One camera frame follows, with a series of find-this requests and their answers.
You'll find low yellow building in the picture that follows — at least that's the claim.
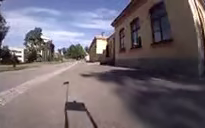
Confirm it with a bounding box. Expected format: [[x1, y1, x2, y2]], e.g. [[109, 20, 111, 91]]
[[100, 32, 117, 66]]

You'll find yellow building with red roof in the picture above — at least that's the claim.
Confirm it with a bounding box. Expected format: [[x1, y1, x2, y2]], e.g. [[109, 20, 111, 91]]
[[88, 33, 109, 63]]

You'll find clump of trees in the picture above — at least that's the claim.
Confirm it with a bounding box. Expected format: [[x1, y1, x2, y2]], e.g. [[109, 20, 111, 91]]
[[63, 43, 88, 61]]

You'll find grey asphalt path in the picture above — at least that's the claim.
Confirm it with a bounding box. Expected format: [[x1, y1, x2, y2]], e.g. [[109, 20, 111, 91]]
[[0, 60, 205, 128]]

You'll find pale building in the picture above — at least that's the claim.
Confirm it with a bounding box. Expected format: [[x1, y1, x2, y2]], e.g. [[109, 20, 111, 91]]
[[39, 35, 56, 62]]

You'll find leafy green tree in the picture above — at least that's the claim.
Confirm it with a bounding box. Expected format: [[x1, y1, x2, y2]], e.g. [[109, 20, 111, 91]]
[[23, 27, 47, 63]]

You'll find large yellow building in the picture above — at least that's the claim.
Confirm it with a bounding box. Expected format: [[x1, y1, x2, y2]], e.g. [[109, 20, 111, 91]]
[[110, 0, 205, 80]]

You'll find white building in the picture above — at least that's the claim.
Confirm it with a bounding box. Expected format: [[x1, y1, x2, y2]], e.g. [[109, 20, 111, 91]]
[[8, 47, 26, 64]]

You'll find grey asphalt road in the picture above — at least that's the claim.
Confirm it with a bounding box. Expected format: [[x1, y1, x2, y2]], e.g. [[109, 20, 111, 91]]
[[0, 61, 77, 98]]

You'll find grass field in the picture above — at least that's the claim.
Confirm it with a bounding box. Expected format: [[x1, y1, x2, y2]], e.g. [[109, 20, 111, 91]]
[[0, 60, 66, 75]]

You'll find dark bush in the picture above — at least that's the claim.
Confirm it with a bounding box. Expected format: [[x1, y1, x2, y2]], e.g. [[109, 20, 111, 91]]
[[0, 46, 20, 67]]

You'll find grey cobblestone strip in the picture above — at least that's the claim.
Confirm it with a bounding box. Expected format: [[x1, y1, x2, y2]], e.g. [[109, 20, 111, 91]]
[[0, 60, 82, 114]]

